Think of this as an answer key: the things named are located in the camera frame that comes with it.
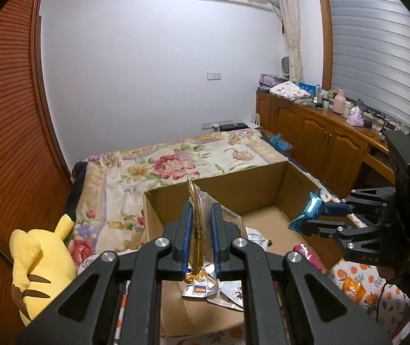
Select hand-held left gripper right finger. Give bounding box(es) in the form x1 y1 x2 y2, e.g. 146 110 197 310
210 203 393 345

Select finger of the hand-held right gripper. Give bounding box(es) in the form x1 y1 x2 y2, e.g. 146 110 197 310
300 216 381 256
311 187 396 220

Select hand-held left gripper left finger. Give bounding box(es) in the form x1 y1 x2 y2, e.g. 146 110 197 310
16 201 195 345

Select small silver yellow snack packet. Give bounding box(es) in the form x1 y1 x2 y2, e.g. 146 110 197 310
181 180 222 297

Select teal snack packet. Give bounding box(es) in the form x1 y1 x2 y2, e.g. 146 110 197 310
288 192 326 232

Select pink snack packet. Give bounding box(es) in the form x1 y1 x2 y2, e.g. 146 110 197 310
293 244 326 270

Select white packet with barcode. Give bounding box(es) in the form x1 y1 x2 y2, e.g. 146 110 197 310
244 227 273 248

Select brown cardboard box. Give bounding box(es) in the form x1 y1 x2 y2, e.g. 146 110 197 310
143 160 349 338

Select wooden cabinet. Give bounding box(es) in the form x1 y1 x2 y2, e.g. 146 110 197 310
255 91 407 202

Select purple tissue bag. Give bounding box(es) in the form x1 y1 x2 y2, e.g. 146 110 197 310
347 110 365 126

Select floral blanket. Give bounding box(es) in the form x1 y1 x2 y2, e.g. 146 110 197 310
66 129 288 263

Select pink bottle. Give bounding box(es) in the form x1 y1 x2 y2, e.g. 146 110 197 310
332 88 347 114

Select teal cloth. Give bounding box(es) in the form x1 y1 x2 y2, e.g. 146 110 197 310
269 133 293 150

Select grey window blind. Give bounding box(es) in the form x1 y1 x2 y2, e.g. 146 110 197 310
325 0 410 152

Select folded floral cloth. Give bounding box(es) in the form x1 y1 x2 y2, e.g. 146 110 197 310
269 81 311 102

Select yellow plush toy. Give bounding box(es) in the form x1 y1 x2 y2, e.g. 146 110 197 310
9 214 80 326

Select small white fan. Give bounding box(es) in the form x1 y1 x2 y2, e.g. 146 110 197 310
280 56 292 80

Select purple stacked items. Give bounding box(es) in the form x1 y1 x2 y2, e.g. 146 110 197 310
258 74 288 91

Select cream patterned curtain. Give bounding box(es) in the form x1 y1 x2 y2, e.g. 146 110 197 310
274 0 305 83

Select wooden louvered wardrobe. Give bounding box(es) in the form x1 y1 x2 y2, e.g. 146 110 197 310
0 0 72 331

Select wall socket row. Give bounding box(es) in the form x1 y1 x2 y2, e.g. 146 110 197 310
201 118 234 130

